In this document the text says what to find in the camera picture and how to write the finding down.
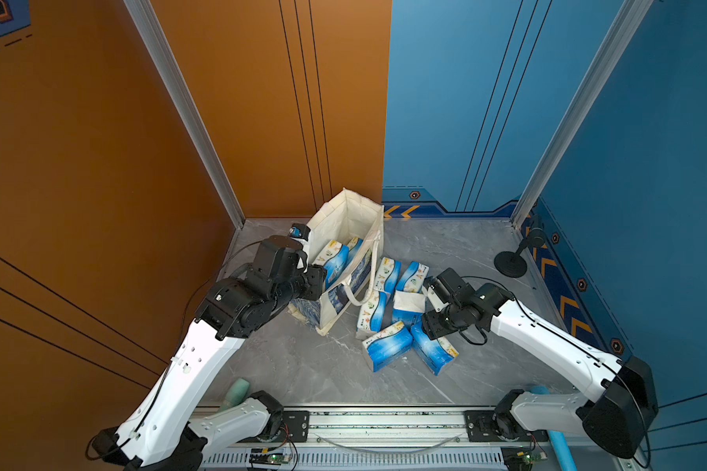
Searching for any black mounting plate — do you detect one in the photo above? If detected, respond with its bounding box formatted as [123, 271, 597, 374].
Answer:
[240, 410, 310, 444]
[463, 409, 549, 445]

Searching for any blue tissue pack beside bag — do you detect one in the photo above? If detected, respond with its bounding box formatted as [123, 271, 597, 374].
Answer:
[355, 290, 389, 340]

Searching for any right circuit board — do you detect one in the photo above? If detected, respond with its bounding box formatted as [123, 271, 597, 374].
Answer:
[502, 449, 548, 471]

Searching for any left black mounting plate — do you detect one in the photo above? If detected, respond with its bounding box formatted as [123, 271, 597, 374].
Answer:
[240, 410, 310, 444]

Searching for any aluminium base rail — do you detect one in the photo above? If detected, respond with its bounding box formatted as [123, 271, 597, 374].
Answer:
[140, 404, 637, 455]

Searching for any blue hose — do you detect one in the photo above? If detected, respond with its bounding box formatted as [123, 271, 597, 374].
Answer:
[529, 385, 579, 471]

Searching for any white vented grille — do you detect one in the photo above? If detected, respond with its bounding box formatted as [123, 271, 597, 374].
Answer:
[200, 447, 507, 470]

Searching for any blue tissue pack frontmost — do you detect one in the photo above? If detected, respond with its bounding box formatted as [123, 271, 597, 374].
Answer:
[313, 241, 350, 290]

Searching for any blue tissue pack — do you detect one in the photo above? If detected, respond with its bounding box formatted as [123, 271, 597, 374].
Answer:
[410, 323, 459, 376]
[374, 257, 401, 296]
[363, 321, 414, 373]
[396, 261, 430, 294]
[355, 290, 389, 340]

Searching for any white-topped tissue pack centre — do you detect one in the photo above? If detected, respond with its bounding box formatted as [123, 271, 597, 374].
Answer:
[392, 290, 426, 327]

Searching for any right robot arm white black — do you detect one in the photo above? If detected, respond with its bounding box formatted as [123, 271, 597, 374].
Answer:
[422, 273, 659, 459]

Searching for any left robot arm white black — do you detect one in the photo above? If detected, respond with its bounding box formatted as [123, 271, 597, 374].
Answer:
[84, 224, 326, 470]

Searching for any blue tissue pack column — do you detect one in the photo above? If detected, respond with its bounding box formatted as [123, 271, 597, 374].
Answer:
[347, 237, 363, 263]

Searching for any green hose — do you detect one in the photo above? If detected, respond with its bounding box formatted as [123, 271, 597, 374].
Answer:
[219, 378, 253, 412]

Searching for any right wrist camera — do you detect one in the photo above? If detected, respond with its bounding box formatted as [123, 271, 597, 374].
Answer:
[423, 269, 475, 312]

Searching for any black round stand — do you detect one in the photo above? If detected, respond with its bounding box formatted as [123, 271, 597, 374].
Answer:
[493, 227, 546, 279]

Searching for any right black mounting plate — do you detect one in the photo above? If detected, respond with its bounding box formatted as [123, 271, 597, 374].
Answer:
[463, 409, 549, 445]

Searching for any circuit board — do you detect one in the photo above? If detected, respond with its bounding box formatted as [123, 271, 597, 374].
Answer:
[502, 449, 548, 471]
[247, 449, 293, 470]

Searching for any left circuit board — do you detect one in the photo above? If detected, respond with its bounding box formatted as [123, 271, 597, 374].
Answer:
[247, 449, 293, 470]

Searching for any cream canvas bag blue print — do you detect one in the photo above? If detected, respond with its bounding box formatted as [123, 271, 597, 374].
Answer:
[289, 190, 384, 336]

